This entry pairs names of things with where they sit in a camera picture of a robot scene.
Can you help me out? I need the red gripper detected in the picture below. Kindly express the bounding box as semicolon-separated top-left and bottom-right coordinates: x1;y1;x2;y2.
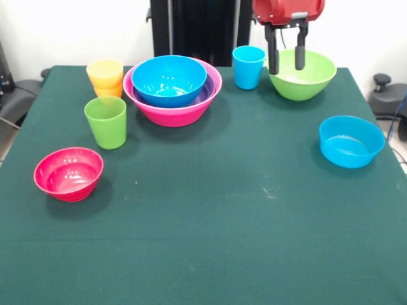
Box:
252;0;326;76

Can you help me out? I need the green bowl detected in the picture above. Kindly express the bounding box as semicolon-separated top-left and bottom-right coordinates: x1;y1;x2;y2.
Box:
265;48;338;102

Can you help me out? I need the purple bowl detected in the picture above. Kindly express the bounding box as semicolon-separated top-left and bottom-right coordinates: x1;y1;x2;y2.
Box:
132;74;217;107

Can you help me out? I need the large blue bowl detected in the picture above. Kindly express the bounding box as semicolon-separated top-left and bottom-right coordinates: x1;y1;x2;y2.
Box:
131;55;208;108

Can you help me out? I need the large pink bowl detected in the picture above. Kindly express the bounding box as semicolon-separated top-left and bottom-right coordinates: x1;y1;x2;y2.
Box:
122;58;223;128

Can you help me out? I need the blue cup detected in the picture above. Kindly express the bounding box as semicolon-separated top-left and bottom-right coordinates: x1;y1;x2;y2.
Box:
231;45;266;90

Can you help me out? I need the small translucent blue bowl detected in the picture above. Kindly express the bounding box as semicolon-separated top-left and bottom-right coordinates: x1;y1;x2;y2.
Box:
319;115;386;169

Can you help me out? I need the orange cup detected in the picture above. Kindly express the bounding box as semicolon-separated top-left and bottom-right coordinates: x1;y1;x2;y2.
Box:
90;81;124;98

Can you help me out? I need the yellow cup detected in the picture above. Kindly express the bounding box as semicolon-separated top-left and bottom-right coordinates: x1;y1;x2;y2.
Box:
86;59;124;88

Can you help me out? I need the green cup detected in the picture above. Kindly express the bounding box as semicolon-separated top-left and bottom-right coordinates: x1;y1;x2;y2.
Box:
83;96;128;150

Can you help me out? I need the dark green tablecloth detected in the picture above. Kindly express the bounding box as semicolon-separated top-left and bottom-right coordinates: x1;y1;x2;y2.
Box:
0;65;407;305

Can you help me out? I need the small pink bowl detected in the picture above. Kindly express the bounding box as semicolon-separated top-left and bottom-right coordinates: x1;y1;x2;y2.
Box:
33;147;104;203

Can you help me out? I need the black hanging cable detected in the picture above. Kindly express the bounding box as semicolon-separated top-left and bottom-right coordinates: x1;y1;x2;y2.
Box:
278;28;288;53

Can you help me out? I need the grey pedestal foot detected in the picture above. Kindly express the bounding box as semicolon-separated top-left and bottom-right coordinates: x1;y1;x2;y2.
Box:
0;68;52;128
368;73;407;119

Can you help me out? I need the blue cable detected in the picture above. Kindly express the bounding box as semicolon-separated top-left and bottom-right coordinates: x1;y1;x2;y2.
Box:
386;91;407;142

